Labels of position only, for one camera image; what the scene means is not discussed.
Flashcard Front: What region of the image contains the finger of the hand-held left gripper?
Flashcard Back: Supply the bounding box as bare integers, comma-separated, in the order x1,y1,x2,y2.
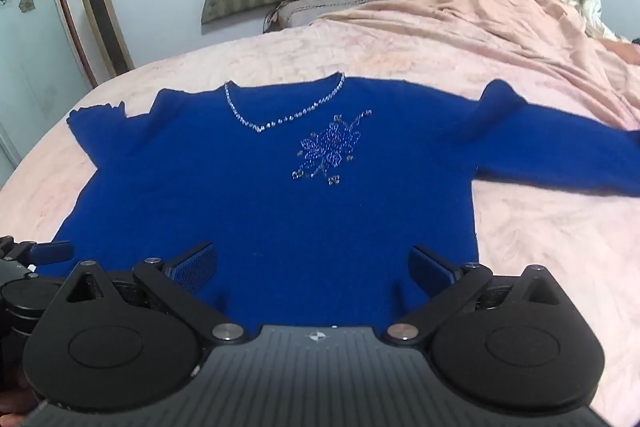
0,234,76,279

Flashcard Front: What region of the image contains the peach quilt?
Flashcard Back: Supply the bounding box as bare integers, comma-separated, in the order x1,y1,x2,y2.
320,0,640,132

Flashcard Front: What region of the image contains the gold tower fan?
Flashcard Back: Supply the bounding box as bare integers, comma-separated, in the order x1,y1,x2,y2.
75,0,136,78

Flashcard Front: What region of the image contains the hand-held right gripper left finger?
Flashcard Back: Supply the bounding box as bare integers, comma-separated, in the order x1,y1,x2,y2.
60,243,252,348

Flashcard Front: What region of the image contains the blue beaded sweater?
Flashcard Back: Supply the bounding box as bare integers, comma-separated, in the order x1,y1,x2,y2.
37,74,640,338

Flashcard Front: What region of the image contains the flower-print glass wardrobe door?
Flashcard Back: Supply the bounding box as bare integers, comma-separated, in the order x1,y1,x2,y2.
0,0,99,188

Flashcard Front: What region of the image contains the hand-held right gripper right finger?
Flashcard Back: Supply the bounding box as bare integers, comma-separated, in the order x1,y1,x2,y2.
384,245,569,348

